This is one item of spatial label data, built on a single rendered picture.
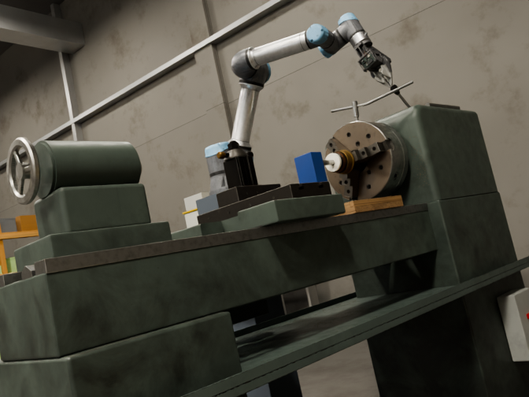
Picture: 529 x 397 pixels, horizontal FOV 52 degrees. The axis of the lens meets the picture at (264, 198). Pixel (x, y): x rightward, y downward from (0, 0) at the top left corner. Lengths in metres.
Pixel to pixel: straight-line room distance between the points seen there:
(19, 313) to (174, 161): 6.12
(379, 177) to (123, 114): 6.31
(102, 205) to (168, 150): 6.09
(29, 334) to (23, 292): 0.08
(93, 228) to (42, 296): 0.22
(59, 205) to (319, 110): 4.77
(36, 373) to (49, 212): 0.35
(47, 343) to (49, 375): 0.06
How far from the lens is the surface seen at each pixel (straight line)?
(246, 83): 2.50
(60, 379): 1.13
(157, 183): 7.53
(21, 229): 8.65
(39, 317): 1.16
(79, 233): 1.23
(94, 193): 1.29
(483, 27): 5.26
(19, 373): 1.30
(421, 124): 2.22
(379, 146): 2.07
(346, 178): 2.10
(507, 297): 2.42
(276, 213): 1.41
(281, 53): 2.32
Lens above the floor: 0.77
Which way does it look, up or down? 7 degrees up
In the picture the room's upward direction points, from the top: 12 degrees counter-clockwise
